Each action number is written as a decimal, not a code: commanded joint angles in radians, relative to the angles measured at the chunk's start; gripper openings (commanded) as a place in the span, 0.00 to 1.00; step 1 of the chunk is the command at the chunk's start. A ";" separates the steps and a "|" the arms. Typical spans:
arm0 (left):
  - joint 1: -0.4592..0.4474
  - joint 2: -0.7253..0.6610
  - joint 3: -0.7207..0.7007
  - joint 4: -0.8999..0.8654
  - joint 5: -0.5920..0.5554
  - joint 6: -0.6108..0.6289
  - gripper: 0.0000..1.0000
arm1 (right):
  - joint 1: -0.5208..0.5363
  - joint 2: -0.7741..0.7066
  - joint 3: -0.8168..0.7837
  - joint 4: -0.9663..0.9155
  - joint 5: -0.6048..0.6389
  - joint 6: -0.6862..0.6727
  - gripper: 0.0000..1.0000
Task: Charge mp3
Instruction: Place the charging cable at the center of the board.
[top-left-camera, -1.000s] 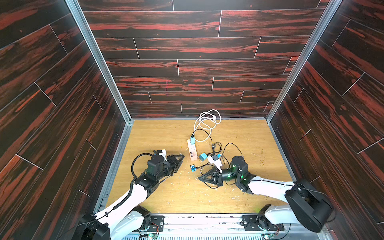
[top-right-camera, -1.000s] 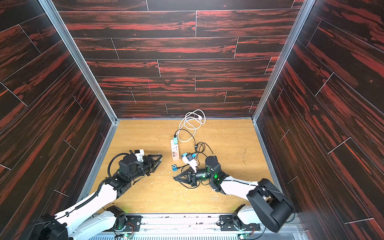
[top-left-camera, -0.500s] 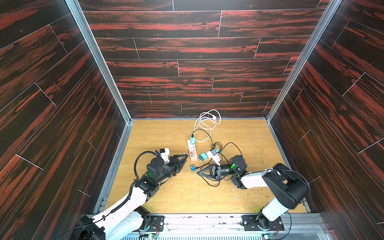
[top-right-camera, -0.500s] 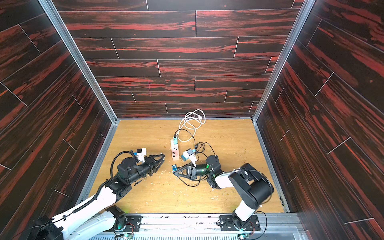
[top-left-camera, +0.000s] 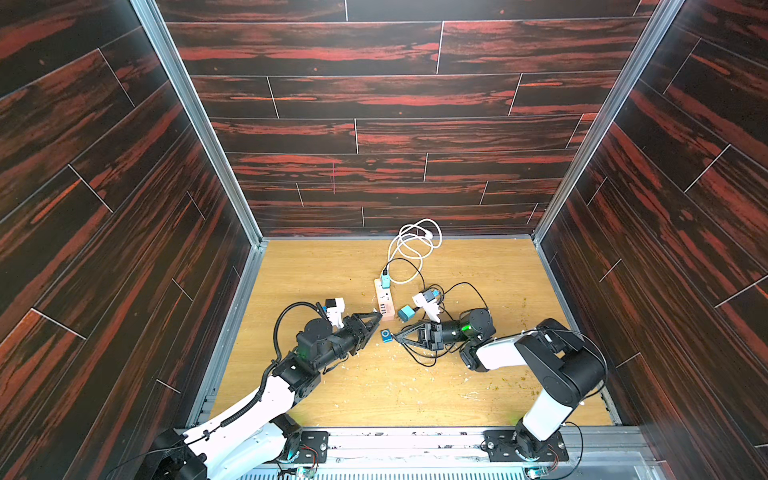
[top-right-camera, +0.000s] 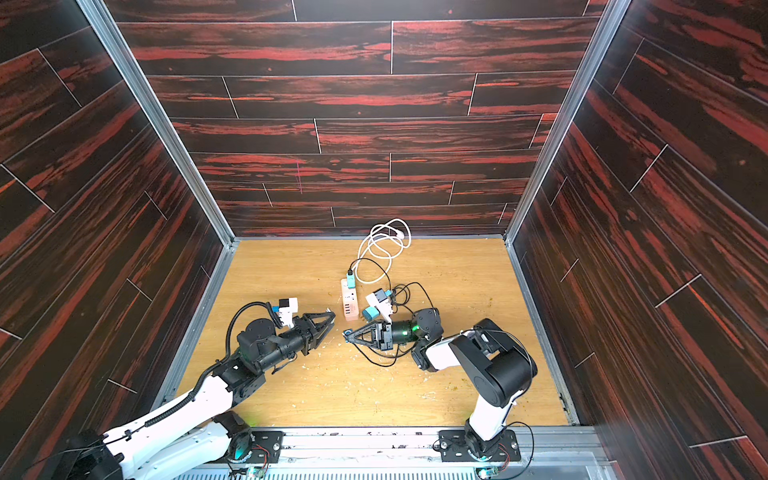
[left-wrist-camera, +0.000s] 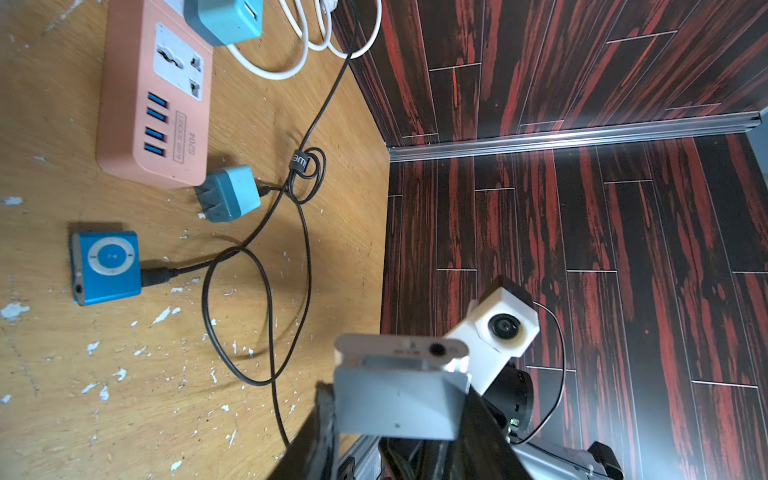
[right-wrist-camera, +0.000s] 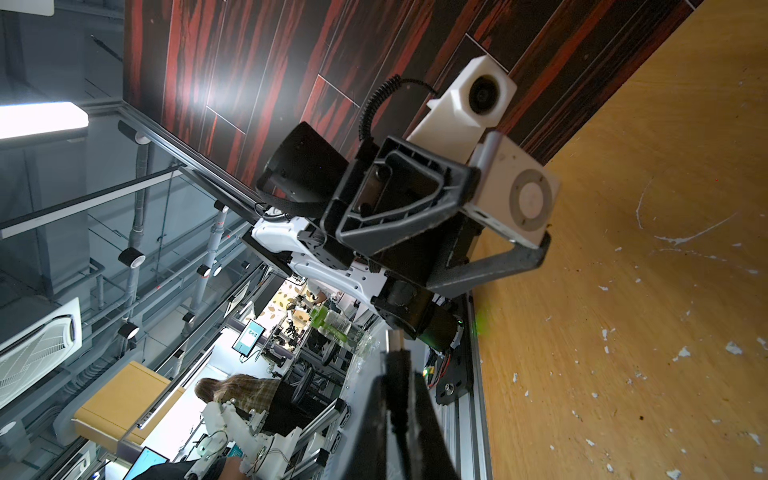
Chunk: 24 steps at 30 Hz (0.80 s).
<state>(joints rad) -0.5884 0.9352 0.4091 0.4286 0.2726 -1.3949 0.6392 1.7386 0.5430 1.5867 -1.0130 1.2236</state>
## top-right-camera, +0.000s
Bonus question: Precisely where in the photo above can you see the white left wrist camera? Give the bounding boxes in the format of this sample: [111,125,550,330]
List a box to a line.
[271,297,298,329]

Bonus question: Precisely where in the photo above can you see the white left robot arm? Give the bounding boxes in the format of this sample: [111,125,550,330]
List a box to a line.
[47,311,335,479]

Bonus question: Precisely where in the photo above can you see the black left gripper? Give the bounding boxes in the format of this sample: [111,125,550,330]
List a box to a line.
[256,313,334,375]

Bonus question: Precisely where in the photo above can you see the aluminium left floor rail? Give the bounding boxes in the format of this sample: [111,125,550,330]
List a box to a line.
[152,239,240,409]

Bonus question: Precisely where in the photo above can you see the aluminium right floor rail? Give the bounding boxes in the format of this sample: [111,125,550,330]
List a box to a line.
[504,240,581,426]

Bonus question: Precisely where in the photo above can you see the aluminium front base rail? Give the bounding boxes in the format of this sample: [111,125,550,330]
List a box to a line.
[184,424,615,479]

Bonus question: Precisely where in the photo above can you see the black usb cable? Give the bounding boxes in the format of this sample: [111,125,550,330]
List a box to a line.
[347,256,436,368]

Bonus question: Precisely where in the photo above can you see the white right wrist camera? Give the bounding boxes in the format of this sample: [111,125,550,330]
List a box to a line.
[366,289,393,322]

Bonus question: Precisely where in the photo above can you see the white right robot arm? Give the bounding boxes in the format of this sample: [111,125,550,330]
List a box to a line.
[344,308,538,461]

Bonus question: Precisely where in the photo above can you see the aluminium left corner post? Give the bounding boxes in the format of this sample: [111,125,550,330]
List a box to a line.
[76,0,235,249]

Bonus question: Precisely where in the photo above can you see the aluminium right corner post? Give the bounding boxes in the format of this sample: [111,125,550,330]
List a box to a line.
[505,0,631,252]

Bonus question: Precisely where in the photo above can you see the aluminium floor rail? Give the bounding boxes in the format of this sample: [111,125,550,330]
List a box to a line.
[504,240,581,426]
[152,239,240,409]

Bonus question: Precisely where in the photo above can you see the white power strip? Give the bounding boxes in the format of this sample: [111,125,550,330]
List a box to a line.
[341,277,360,321]

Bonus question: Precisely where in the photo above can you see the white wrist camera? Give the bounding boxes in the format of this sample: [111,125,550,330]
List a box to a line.
[271,297,298,329]
[366,289,393,322]

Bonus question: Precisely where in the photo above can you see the aluminium corner post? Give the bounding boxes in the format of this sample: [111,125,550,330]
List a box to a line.
[505,0,631,252]
[76,0,235,249]

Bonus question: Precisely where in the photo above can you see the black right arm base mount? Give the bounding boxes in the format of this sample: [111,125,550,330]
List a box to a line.
[432,426,521,463]

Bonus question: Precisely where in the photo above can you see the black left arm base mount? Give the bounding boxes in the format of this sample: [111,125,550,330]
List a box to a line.
[213,411,285,466]

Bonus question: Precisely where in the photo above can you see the white power strip cable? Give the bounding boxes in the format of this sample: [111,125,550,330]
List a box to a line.
[353,217,413,285]

